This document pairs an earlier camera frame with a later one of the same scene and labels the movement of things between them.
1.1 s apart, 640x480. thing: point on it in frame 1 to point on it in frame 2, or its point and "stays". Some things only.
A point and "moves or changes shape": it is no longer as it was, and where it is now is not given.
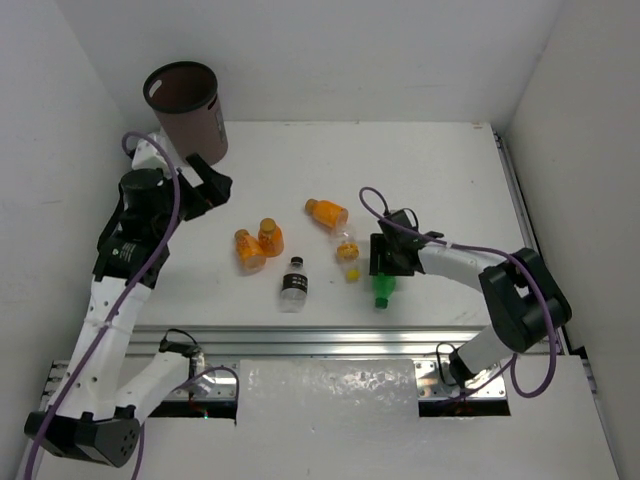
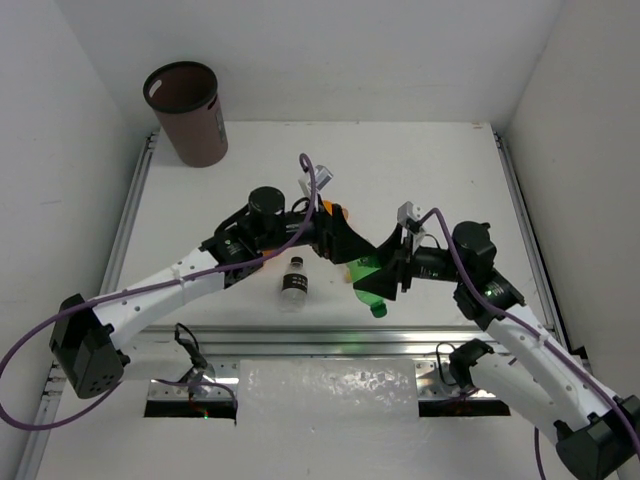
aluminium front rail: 306,341 stays
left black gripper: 211,185 to 326,234
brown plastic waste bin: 185,98 stays
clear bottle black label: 294,292 stays
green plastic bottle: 383,286 moves or changes shape
